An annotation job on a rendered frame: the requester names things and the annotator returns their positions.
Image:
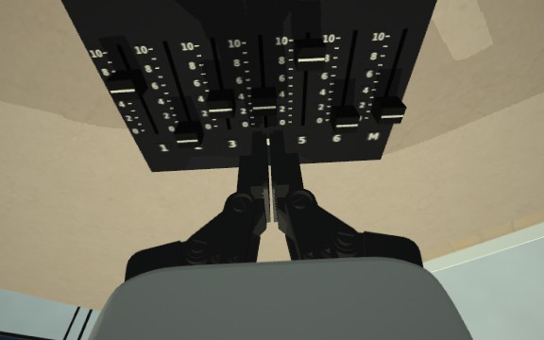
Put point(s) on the black lighting desk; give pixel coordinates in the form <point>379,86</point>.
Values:
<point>162,59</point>

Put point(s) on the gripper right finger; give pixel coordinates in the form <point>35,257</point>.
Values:
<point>313,233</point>

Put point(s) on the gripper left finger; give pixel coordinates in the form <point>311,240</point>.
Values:
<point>233,236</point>

